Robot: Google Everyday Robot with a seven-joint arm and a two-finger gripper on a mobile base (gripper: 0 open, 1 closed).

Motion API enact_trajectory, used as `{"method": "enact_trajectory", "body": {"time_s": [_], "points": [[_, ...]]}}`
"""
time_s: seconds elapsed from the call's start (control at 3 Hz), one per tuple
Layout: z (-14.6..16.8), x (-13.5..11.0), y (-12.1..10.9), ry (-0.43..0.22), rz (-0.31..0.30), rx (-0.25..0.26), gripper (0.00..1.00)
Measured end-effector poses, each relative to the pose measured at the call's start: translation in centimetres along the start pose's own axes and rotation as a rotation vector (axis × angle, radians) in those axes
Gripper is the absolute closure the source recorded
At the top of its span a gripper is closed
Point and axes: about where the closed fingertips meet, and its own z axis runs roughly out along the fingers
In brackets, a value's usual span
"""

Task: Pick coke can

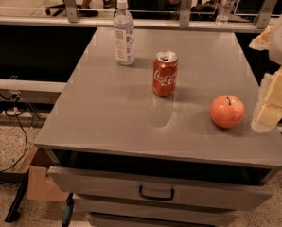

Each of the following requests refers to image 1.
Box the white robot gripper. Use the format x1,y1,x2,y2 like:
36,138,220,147
249,14,282,132

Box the red coca-cola can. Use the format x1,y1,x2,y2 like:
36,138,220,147
152,51,178,97

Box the red apple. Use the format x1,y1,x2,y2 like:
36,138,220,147
210,95,245,129

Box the distant clear water bottle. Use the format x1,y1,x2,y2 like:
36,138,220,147
216,0,236,26

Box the seated person right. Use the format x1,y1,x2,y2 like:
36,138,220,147
152,0,218,21

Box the clear plastic water bottle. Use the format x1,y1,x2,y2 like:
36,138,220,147
113,0,134,65

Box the grey cabinet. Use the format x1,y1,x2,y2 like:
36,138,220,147
36,28,282,227

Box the grey top drawer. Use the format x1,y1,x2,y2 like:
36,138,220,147
48,166,272,211

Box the grey drawer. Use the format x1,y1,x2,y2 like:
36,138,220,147
48,166,272,211
72,194,243,227

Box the cardboard box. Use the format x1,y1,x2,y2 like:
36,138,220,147
27,148,68,201

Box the black drawer handle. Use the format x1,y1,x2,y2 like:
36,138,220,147
138,185,175,201

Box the metal railing frame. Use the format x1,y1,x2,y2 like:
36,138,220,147
0,0,282,34

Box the black power cable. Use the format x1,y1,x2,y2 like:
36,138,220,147
0,12,29,175

